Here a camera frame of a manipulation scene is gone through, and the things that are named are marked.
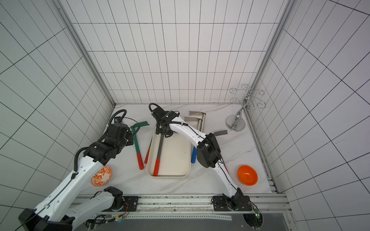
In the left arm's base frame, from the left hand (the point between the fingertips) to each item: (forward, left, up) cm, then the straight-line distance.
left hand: (126, 137), depth 76 cm
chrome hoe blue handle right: (+33, -44, -20) cm, 58 cm away
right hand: (+13, -18, -9) cm, 24 cm away
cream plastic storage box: (-3, -26, -17) cm, 31 cm away
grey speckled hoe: (-12, -15, -18) cm, 26 cm away
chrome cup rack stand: (+24, -70, -19) cm, 76 cm away
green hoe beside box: (-3, -7, -20) cm, 21 cm away
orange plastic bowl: (-14, -68, -17) cm, 72 cm away
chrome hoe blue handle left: (-1, -38, -18) cm, 42 cm away
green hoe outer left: (-2, -3, -19) cm, 19 cm away
